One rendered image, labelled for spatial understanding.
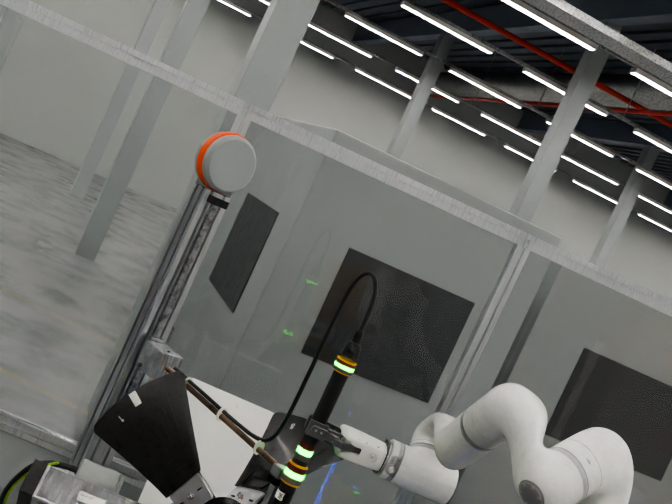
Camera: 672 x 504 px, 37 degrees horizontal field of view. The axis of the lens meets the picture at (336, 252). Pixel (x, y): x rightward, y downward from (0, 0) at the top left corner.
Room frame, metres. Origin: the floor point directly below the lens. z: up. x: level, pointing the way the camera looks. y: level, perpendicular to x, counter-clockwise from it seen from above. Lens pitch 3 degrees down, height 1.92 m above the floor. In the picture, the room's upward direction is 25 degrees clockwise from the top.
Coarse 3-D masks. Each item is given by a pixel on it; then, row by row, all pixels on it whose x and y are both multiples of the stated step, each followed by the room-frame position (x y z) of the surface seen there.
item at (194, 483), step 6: (198, 474) 2.05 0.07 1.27; (192, 480) 2.05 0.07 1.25; (198, 480) 2.04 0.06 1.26; (186, 486) 2.05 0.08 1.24; (192, 486) 2.05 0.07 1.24; (198, 486) 2.04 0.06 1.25; (204, 486) 2.04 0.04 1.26; (174, 492) 2.06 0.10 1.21; (180, 492) 2.06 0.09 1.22; (186, 492) 2.05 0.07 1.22; (192, 492) 2.05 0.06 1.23; (198, 492) 2.04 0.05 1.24; (204, 492) 2.04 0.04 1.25; (210, 492) 2.03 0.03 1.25; (174, 498) 2.06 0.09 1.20; (180, 498) 2.06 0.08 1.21; (186, 498) 2.05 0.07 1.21; (198, 498) 2.04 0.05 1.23; (204, 498) 2.04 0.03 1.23; (210, 498) 2.03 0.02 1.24
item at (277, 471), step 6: (276, 468) 2.05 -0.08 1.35; (282, 468) 2.05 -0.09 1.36; (270, 474) 2.05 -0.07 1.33; (276, 474) 2.05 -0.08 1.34; (270, 480) 2.05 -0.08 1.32; (276, 480) 2.03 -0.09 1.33; (270, 486) 2.05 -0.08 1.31; (276, 486) 2.04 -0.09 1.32; (270, 492) 2.04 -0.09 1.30; (264, 498) 2.05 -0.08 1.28; (270, 498) 2.04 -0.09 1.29
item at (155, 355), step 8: (144, 344) 2.51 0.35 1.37; (152, 344) 2.49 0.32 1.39; (160, 344) 2.53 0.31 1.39; (144, 352) 2.50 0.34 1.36; (152, 352) 2.47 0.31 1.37; (160, 352) 2.45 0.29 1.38; (168, 352) 2.48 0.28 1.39; (144, 360) 2.49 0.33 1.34; (152, 360) 2.46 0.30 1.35; (160, 360) 2.45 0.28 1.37; (168, 360) 2.46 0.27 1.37; (176, 360) 2.48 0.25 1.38; (144, 368) 2.47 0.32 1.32; (152, 368) 2.45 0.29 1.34; (160, 368) 2.45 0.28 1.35; (152, 376) 2.45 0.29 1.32; (160, 376) 2.46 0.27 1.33
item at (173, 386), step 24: (144, 384) 2.12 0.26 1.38; (168, 384) 2.12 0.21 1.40; (120, 408) 2.11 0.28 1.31; (144, 408) 2.10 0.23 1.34; (168, 408) 2.09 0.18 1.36; (96, 432) 2.10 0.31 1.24; (120, 432) 2.10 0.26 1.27; (144, 432) 2.09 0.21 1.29; (168, 432) 2.08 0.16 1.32; (192, 432) 2.07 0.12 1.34; (144, 456) 2.08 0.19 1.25; (168, 456) 2.06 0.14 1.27; (192, 456) 2.05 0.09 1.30; (168, 480) 2.06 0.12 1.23
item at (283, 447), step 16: (272, 416) 2.29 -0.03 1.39; (272, 432) 2.24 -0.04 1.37; (288, 432) 2.23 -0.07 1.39; (304, 432) 2.23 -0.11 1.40; (272, 448) 2.20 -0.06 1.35; (288, 448) 2.18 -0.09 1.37; (320, 448) 2.18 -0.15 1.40; (256, 464) 2.17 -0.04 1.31; (320, 464) 2.14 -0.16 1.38; (240, 480) 2.14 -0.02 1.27; (256, 480) 2.11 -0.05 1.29
